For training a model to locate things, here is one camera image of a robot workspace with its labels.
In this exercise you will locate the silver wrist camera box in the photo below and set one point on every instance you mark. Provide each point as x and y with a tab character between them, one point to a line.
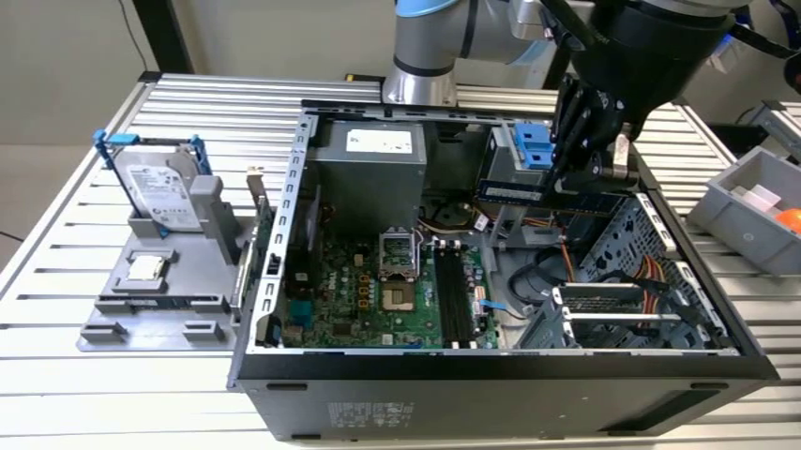
527	19

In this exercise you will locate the silver hard disk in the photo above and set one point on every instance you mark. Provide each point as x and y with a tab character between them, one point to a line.
157	192

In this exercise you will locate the yellow black clamp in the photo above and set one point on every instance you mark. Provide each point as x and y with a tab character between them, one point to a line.
354	77

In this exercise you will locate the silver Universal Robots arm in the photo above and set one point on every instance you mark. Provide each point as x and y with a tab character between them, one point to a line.
427	51

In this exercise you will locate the black PC case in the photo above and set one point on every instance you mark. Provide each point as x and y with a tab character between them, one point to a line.
439	398

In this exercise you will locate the grey Dell power supply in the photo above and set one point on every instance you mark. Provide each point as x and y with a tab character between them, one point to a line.
369	187

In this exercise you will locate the black frame post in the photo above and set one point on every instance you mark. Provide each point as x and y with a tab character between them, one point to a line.
166	37
555	70

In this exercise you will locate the metal drive cage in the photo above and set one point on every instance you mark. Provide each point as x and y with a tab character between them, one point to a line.
501	159

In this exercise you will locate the CPU socket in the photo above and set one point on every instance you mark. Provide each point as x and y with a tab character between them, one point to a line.
399	300

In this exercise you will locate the metal slat side table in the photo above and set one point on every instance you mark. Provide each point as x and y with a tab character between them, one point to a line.
786	119

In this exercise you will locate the metal locking lever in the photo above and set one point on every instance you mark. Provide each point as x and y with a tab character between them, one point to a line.
419	258

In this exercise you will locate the grey parts rack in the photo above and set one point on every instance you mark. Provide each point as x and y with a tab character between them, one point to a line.
194	276

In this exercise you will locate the silver CPU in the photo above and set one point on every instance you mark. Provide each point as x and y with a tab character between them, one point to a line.
148	268

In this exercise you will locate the metal disk bay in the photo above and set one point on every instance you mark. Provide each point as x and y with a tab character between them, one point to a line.
601	297

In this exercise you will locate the orange ball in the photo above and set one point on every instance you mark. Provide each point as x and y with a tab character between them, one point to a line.
790	220

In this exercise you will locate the white block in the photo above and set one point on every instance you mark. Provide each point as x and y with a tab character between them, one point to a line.
758	197

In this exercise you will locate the graphics card metal bracket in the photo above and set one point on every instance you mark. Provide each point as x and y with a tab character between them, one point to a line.
266	225

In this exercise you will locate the green motherboard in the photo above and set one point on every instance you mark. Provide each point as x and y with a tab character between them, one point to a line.
350	309

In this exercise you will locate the blue plastic drive latch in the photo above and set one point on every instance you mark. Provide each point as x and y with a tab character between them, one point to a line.
532	150

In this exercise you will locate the blue disk carrier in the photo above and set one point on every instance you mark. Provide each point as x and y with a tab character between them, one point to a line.
122	139

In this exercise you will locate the grey plastic bin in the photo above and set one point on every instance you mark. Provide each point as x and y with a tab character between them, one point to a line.
746	234

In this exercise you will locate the RAM stick black chips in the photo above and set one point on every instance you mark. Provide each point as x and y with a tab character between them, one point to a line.
157	304
507	192

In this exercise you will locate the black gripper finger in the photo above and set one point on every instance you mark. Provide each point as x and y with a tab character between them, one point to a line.
604	154
569	136

